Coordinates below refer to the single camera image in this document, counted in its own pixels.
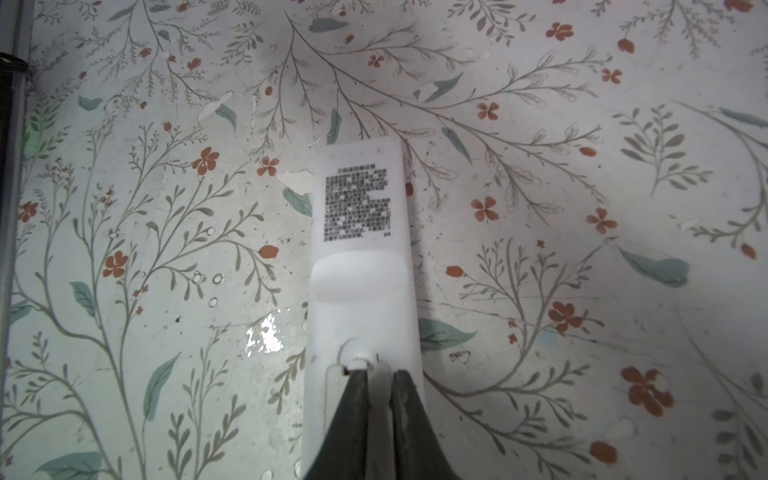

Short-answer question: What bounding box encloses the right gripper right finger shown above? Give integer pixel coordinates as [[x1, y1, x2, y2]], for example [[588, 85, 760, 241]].
[[390, 370, 459, 480]]

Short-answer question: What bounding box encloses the white remote control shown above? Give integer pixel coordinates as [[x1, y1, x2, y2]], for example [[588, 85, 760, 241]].
[[301, 138, 423, 478]]

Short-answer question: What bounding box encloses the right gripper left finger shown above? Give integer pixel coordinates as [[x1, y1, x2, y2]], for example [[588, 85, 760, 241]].
[[304, 370, 369, 479]]

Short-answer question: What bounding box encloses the white battery cover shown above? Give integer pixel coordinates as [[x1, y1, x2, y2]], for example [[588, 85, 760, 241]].
[[315, 359, 395, 479]]

